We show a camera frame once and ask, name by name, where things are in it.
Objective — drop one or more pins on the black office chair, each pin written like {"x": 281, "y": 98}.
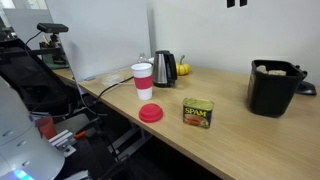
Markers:
{"x": 33, "y": 83}

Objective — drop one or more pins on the small yellow pumpkin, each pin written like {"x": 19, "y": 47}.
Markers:
{"x": 183, "y": 69}

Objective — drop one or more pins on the black camera on stand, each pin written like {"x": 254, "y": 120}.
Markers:
{"x": 52, "y": 27}

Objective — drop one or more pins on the black landfill bin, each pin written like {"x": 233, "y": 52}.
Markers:
{"x": 271, "y": 95}

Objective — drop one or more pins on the clear tape roll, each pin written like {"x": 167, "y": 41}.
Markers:
{"x": 112, "y": 80}

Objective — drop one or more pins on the crumpled white paper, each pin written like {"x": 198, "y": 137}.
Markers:
{"x": 261, "y": 69}

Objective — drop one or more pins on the red plastic cup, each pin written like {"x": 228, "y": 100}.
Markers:
{"x": 46, "y": 127}

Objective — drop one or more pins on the spam can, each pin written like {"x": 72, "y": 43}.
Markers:
{"x": 197, "y": 113}

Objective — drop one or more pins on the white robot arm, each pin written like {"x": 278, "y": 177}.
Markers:
{"x": 23, "y": 143}

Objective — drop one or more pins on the brown paper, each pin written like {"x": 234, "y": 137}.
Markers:
{"x": 277, "y": 72}

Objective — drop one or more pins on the white cup with red sleeve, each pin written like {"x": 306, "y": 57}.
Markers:
{"x": 143, "y": 81}

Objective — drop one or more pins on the black stand base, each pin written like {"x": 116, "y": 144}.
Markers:
{"x": 306, "y": 87}

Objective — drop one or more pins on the clear plastic water bottle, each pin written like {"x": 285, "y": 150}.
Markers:
{"x": 142, "y": 58}

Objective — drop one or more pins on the steel electric kettle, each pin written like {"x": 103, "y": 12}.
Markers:
{"x": 161, "y": 68}

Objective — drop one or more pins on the aluminium frame bracket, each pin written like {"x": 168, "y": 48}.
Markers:
{"x": 63, "y": 141}

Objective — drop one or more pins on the red cup lid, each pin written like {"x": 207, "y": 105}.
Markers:
{"x": 150, "y": 112}

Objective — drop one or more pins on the white partition panel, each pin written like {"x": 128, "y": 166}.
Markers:
{"x": 100, "y": 33}

